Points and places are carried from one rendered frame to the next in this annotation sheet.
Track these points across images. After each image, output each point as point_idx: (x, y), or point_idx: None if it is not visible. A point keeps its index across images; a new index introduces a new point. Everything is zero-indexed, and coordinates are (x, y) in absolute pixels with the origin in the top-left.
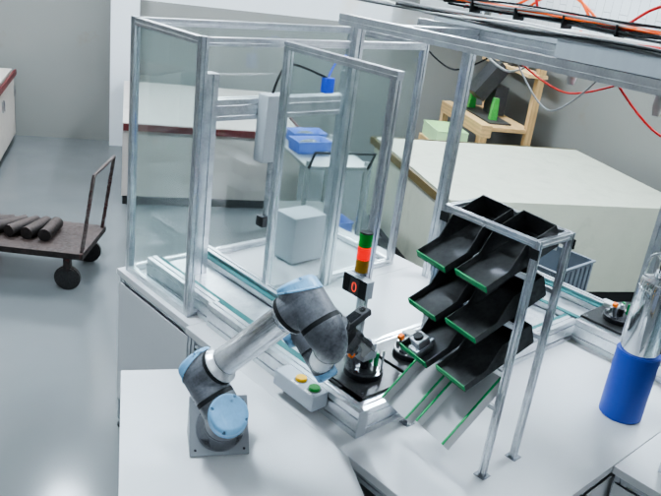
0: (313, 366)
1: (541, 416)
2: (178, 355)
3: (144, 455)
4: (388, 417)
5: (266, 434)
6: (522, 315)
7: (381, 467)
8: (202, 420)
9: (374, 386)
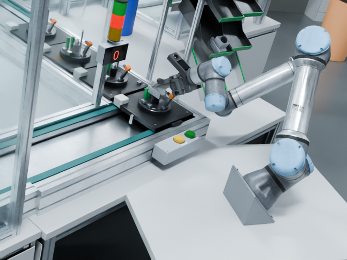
0: (248, 102)
1: (137, 58)
2: None
3: (286, 249)
4: None
5: (222, 181)
6: None
7: (230, 132)
8: (275, 192)
9: (173, 105)
